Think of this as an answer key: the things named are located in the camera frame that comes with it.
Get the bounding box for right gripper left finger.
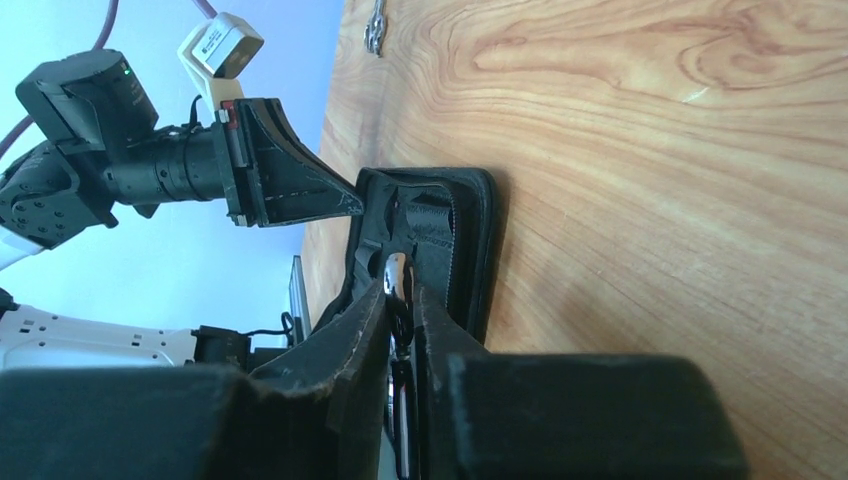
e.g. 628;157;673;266
1;282;389;479

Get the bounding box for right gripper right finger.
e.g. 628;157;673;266
413;287;749;479

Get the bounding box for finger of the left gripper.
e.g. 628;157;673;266
237;98;364;227

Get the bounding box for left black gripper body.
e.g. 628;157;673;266
211;100;255;227

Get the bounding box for black zip tool case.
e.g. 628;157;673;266
317;167;501;343

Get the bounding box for silver scissors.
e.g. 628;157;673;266
363;0;386;57
383;252;418;479

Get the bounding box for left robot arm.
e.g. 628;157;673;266
1;49;364;369

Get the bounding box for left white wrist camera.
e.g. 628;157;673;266
177;12;265;123

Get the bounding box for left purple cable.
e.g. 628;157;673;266
0;0;220;160

